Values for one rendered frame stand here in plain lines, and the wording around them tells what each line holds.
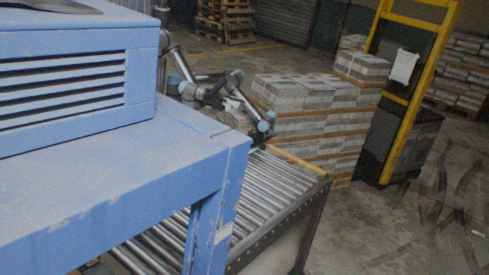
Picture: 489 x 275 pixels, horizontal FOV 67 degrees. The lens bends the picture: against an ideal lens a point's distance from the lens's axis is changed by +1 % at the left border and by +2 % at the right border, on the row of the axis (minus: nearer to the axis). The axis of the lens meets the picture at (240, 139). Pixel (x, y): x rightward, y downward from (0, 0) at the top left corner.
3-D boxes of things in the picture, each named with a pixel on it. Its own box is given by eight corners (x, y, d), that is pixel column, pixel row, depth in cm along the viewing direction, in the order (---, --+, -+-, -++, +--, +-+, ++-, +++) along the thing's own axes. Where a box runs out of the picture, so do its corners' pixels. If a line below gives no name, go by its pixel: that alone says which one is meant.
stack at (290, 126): (204, 186, 332) (217, 100, 296) (303, 169, 391) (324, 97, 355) (223, 212, 303) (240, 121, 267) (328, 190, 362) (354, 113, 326)
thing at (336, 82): (305, 73, 331) (306, 72, 330) (330, 73, 345) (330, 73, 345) (334, 88, 303) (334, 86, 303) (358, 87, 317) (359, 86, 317)
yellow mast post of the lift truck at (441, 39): (375, 180, 378) (447, -1, 302) (380, 179, 382) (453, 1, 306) (382, 185, 371) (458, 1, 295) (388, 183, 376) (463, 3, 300)
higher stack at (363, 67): (303, 170, 390) (338, 49, 334) (324, 166, 406) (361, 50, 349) (327, 190, 362) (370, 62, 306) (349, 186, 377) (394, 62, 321)
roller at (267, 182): (233, 166, 224) (235, 159, 222) (300, 203, 201) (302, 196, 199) (228, 168, 220) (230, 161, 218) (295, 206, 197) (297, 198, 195)
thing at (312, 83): (284, 75, 313) (284, 73, 313) (309, 75, 328) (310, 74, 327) (311, 90, 286) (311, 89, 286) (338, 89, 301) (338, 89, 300)
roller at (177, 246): (137, 214, 170) (138, 205, 168) (213, 272, 147) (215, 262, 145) (129, 218, 166) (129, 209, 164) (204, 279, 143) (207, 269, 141)
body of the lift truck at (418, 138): (340, 156, 436) (361, 92, 402) (371, 151, 464) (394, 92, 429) (386, 189, 385) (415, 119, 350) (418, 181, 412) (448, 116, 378)
